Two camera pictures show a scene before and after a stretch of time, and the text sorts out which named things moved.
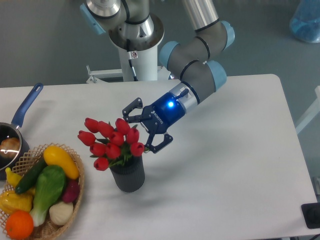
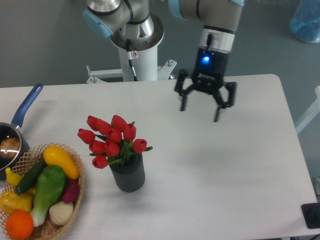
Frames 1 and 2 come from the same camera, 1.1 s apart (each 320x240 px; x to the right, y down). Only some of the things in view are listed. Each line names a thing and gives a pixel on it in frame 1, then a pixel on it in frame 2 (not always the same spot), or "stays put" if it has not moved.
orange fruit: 19,225 stays put
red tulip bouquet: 110,146 stays put
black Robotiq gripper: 157,118 -> 210,68
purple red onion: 71,190 stays put
